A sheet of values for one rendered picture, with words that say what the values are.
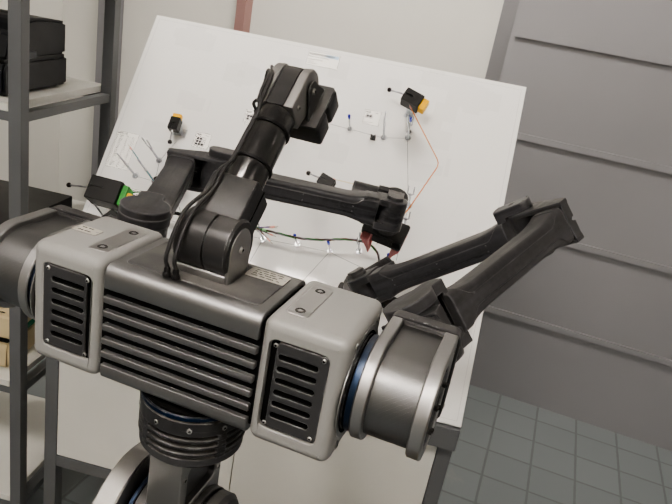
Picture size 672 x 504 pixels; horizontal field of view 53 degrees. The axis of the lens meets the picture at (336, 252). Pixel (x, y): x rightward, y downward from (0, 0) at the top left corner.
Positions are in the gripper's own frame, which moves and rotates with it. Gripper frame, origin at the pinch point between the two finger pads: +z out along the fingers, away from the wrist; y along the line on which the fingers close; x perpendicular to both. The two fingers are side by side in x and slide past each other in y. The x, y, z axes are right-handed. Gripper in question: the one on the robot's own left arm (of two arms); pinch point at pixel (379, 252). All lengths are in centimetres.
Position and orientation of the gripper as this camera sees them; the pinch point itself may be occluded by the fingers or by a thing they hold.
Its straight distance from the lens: 163.6
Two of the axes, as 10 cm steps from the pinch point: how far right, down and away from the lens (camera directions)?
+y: -9.1, -3.8, 1.6
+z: -1.4, 6.4, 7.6
